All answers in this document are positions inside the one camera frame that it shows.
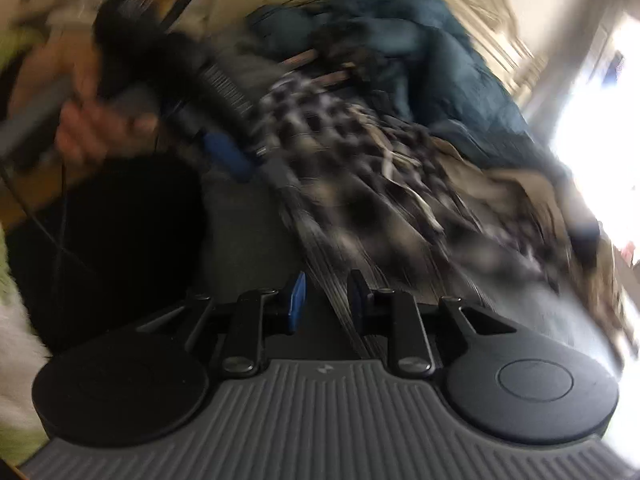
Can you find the teal quilt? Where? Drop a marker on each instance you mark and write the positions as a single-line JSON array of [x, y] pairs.
[[425, 60]]

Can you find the black white plaid pants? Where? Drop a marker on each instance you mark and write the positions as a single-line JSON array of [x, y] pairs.
[[360, 185]]

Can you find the grey bed blanket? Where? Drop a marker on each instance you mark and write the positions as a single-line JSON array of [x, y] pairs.
[[240, 220]]

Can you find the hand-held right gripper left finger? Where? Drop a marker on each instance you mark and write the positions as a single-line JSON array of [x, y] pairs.
[[297, 305]]

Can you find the dark cloth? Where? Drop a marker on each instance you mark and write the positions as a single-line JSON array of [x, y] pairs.
[[125, 240]]

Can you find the black garment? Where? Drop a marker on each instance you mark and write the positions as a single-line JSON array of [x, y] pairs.
[[350, 40]]

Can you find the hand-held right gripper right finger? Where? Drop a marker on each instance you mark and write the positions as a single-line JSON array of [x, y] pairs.
[[357, 305]]

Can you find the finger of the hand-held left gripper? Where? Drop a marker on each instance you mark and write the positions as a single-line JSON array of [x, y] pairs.
[[227, 155]]

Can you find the beige coat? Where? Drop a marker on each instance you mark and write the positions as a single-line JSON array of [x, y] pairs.
[[510, 185]]

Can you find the person's left hand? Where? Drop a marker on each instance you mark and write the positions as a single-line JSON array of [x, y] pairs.
[[100, 135]]

